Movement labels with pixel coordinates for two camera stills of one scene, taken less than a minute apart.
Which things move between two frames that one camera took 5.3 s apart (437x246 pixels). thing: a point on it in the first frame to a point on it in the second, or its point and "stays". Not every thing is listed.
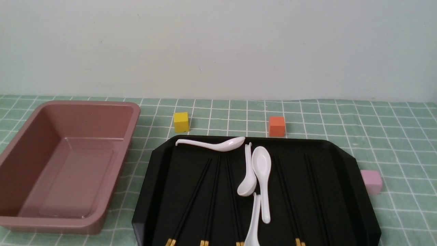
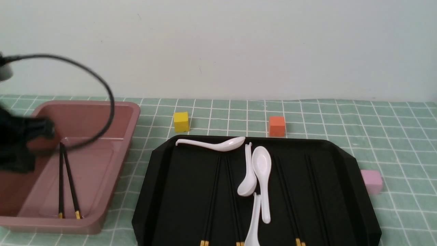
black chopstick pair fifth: [320, 223] stays
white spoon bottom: [252, 239] stays
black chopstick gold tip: [186, 203] to [60, 211]
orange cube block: [277, 126] stays
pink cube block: [373, 181] stays
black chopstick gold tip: [174, 239] to [78, 215]
